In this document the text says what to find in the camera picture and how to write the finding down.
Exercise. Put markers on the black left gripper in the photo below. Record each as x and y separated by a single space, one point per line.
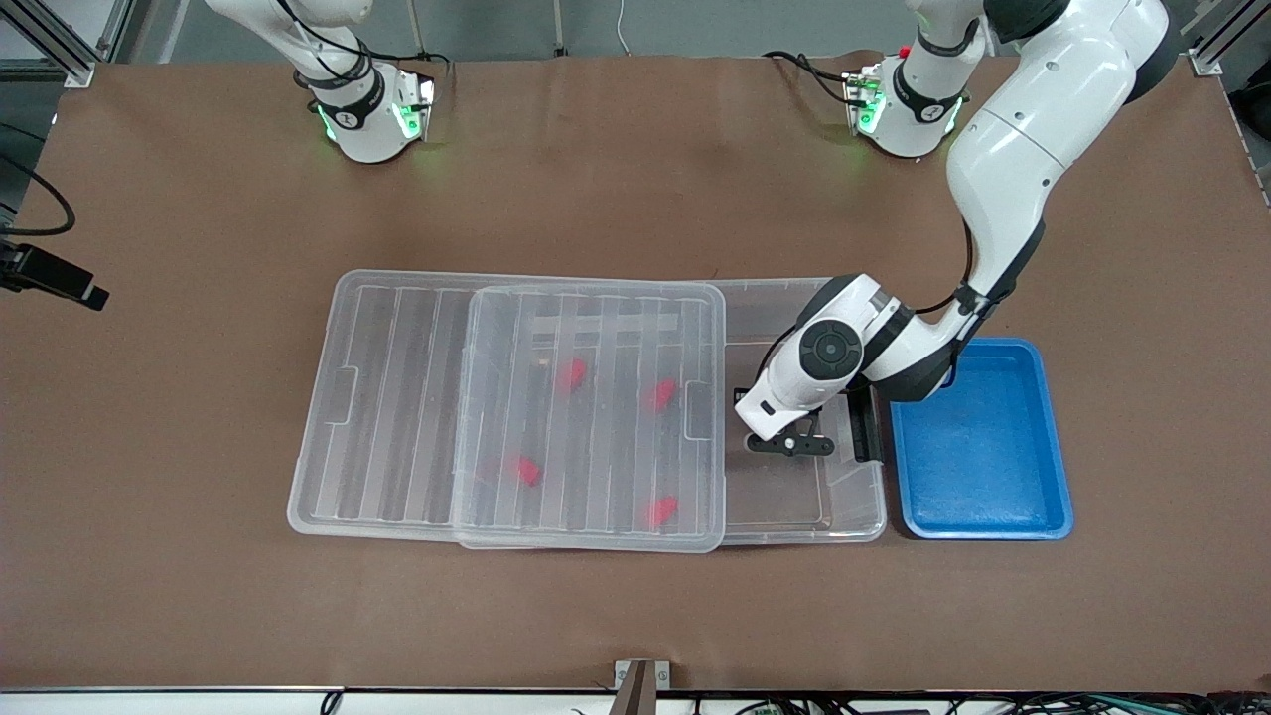
862 425

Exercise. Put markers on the clear plastic box lid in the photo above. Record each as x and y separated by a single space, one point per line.
397 447

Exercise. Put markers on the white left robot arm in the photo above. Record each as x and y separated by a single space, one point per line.
1023 149

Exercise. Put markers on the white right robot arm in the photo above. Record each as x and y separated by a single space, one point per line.
367 129

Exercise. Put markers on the clear plastic storage box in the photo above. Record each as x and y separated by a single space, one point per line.
794 497

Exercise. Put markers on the red block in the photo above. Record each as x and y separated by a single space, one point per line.
662 394
571 374
660 511
526 470

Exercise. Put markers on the blue plastic tray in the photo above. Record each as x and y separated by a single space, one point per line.
983 477

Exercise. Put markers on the brown paper table cover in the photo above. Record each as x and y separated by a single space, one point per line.
199 616

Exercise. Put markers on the aluminium frame profile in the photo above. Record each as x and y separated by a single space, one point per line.
60 45
1216 45

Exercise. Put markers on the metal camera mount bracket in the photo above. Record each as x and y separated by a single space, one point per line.
640 685

